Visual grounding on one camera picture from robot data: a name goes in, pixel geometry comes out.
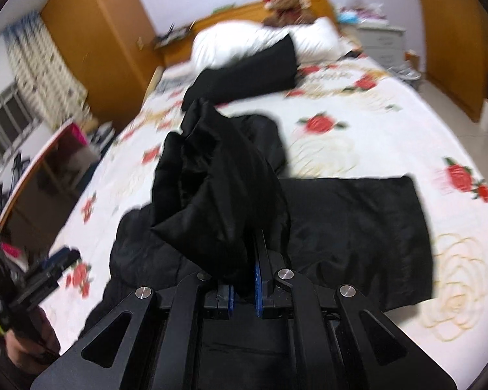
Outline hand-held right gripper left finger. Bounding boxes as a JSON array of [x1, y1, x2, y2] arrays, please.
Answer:
[[30, 270, 236, 390]]

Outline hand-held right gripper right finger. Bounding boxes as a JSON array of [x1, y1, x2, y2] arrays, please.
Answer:
[[254, 231, 458, 390]]

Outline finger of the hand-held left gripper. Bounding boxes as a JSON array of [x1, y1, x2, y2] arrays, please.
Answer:
[[25, 246, 82, 294]]

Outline black quilted jacket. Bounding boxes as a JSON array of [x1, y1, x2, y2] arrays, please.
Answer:
[[79, 98, 434, 390]]

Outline person's left hand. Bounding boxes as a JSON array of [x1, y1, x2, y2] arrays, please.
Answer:
[[5, 308, 61, 374]]

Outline wooden side desk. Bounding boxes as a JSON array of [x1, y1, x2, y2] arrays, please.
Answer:
[[0, 119, 102, 254]]

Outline window with bars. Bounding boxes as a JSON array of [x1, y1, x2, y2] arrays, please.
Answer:
[[0, 80, 45, 180]]

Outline patterned white curtain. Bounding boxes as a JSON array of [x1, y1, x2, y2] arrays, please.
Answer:
[[3, 10, 91, 118]]

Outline floral white bed sheet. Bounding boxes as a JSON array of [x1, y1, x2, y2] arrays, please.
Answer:
[[0, 54, 488, 390]]

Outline folded black cloth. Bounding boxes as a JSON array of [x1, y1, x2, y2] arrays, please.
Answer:
[[182, 34, 300, 111]]

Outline wooden wardrobe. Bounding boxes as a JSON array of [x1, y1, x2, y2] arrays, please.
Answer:
[[414, 0, 488, 123], [40, 0, 162, 131]]

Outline white pillow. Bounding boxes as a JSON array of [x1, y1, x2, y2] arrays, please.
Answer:
[[191, 18, 345, 72]]

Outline grey drawer nightstand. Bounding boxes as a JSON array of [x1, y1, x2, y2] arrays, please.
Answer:
[[355, 22, 408, 71]]

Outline wooden bed headboard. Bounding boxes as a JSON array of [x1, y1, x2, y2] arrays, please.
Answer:
[[155, 0, 339, 66]]

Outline brown teddy bear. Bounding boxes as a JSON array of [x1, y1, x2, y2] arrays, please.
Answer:
[[262, 0, 317, 27]]

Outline clutter pile on nightstand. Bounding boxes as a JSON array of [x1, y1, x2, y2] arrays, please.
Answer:
[[337, 2, 392, 25]]

